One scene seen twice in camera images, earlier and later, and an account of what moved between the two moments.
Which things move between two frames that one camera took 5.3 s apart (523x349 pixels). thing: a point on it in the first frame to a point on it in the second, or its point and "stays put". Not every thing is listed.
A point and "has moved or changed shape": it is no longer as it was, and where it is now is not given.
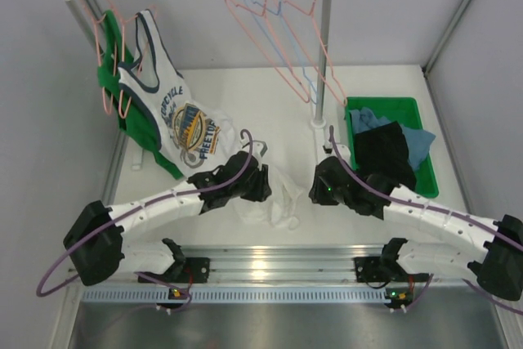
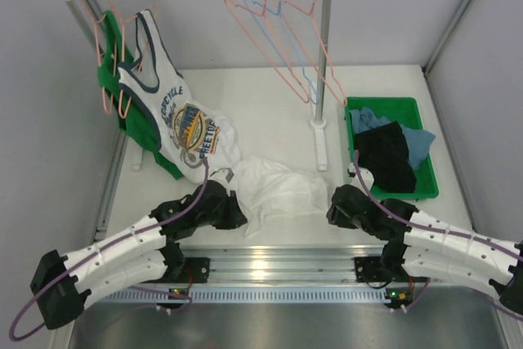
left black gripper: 261,182 to 228,210
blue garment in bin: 417,141 stays put
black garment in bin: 382,150 stays put
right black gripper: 318,194 to 336,217
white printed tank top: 191,135 stays put
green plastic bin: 404,111 stays put
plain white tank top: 287,190 has moved or changed shape
